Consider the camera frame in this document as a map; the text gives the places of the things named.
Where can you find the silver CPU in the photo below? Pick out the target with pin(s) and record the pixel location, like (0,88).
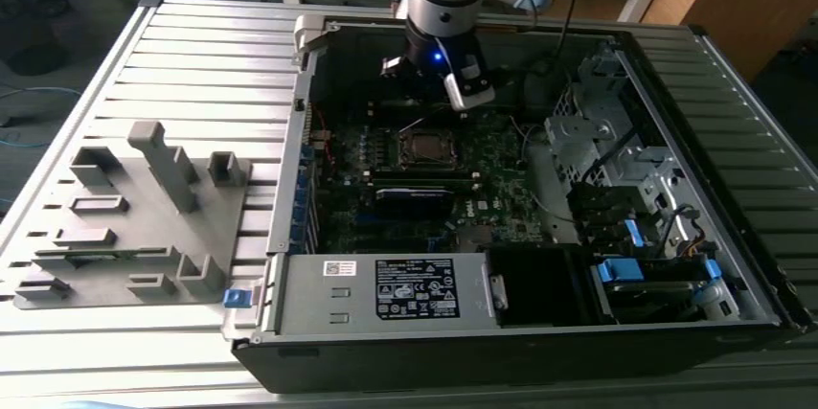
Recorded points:
(429,146)

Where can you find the metal CPU socket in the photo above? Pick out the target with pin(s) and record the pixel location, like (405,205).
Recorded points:
(400,152)

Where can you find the metal disk bay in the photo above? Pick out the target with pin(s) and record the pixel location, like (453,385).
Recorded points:
(568,136)

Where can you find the green motherboard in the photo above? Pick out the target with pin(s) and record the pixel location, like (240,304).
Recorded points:
(504,188)

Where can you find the black graphics card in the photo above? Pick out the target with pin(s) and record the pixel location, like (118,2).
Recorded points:
(412,205)

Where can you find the silver chipset heatsink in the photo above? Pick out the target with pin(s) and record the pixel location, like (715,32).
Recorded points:
(475,238)

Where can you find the white barcode sticker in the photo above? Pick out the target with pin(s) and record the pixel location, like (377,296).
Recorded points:
(338,268)

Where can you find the black power supply label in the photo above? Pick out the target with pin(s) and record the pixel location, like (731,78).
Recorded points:
(415,284)

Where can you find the blue plastic clip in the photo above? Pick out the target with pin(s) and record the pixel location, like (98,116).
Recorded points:
(709,267)
(631,232)

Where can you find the grey power supply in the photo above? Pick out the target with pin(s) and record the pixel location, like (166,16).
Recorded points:
(306,299)

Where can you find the blue disk carrier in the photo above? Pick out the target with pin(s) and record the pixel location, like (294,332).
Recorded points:
(619,270)

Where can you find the grey parts rack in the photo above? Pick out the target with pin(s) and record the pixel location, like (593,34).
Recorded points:
(146,236)

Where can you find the blue case latch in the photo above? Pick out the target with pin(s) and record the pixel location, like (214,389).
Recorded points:
(237,299)

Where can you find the black hard disk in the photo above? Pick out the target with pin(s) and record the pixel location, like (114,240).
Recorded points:
(651,291)

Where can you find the black PC case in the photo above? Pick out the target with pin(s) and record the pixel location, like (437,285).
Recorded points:
(447,361)

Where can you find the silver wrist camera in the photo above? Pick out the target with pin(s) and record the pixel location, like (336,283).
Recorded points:
(392,66)
(469,97)

